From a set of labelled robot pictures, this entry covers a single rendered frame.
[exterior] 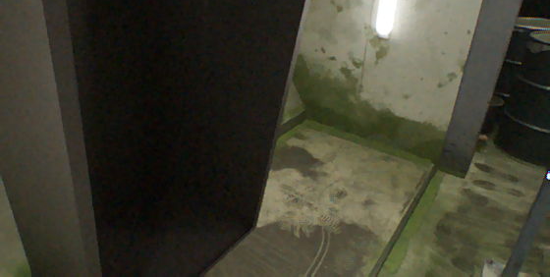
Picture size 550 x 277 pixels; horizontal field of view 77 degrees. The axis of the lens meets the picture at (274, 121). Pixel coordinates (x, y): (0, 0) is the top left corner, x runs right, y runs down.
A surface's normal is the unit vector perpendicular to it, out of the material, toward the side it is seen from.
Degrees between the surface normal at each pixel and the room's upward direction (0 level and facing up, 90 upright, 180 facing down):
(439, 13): 90
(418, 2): 90
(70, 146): 102
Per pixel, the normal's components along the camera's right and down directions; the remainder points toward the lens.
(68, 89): 0.79, 0.45
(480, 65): -0.59, 0.34
